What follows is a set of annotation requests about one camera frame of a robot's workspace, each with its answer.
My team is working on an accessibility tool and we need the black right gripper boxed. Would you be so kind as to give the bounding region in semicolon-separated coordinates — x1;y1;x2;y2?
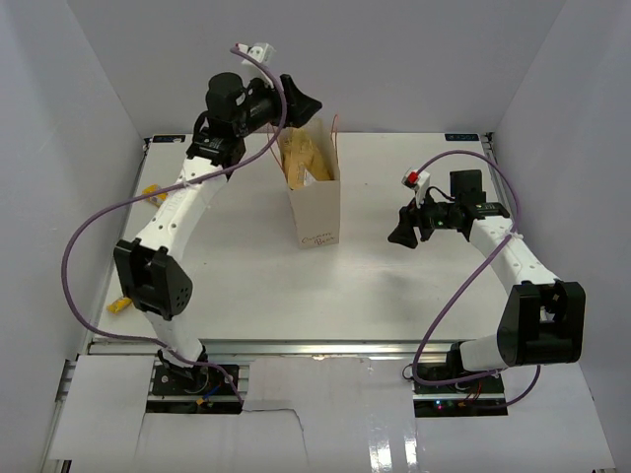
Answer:
388;188;461;249

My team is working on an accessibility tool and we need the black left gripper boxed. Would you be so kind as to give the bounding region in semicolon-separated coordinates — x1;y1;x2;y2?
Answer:
233;71;320;138

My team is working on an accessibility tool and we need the large brown snack bag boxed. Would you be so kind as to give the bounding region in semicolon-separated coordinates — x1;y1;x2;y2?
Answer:
280;128;333;190

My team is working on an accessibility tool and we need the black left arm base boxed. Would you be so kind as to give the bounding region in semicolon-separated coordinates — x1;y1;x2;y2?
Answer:
146;364;242;415

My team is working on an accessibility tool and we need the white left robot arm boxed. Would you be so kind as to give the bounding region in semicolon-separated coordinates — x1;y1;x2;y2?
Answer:
113;73;322;393

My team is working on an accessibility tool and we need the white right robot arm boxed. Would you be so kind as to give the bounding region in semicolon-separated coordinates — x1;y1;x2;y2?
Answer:
388;169;586;393

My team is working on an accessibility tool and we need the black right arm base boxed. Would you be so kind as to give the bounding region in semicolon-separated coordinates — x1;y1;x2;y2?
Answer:
401;364;508;419

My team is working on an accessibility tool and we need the beige paper bag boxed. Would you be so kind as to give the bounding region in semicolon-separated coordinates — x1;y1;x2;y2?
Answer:
272;117;341;249

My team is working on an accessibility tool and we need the blue table label right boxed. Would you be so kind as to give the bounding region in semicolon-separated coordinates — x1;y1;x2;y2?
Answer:
445;133;480;142

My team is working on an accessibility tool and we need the blue table label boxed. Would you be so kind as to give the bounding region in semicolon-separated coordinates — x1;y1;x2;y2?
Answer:
151;134;186;144
445;133;480;142

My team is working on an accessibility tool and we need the blue table label left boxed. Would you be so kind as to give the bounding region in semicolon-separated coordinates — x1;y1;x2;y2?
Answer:
151;134;186;144

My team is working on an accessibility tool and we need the yellow snack packet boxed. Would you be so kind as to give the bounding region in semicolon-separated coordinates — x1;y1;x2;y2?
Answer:
142;184;168;207

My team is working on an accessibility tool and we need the yellow candy bar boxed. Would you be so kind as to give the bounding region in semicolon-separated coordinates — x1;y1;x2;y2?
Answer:
106;297;132;314

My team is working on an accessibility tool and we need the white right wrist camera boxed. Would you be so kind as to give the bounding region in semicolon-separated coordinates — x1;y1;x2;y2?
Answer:
401;169;431;208

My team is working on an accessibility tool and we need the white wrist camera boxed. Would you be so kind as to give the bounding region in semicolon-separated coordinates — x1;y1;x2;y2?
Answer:
235;42;276;85
401;169;431;208

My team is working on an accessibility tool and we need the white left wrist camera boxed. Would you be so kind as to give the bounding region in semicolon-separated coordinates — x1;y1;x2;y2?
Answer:
235;42;276;85

